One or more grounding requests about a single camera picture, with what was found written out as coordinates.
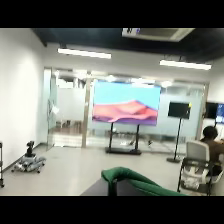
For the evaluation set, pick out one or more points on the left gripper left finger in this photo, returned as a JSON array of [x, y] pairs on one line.
[[98, 190]]

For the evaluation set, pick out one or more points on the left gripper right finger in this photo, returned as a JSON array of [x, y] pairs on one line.
[[128, 189]]

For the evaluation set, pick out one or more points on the green garment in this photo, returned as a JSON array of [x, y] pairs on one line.
[[124, 172]]

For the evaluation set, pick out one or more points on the small wheeled floor robot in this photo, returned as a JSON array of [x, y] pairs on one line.
[[30, 162]]

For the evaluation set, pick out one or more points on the white office chair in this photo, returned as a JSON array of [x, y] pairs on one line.
[[197, 156]]

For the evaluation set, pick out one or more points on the large display on black stand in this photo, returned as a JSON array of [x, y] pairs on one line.
[[126, 103]]

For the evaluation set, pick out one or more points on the small black monitor on stand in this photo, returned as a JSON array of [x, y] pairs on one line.
[[179, 110]]

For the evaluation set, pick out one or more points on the person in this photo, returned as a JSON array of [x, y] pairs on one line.
[[213, 146]]

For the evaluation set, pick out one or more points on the black metal rack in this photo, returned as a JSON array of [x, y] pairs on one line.
[[1, 165]]

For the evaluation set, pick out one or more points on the long ceiling lamp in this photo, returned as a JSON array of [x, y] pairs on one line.
[[185, 64], [84, 53]]

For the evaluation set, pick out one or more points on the ceiling air conditioner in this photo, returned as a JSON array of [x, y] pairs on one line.
[[156, 33]]

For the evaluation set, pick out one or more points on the wall monitor with blue picture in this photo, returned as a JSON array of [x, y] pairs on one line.
[[215, 111]]

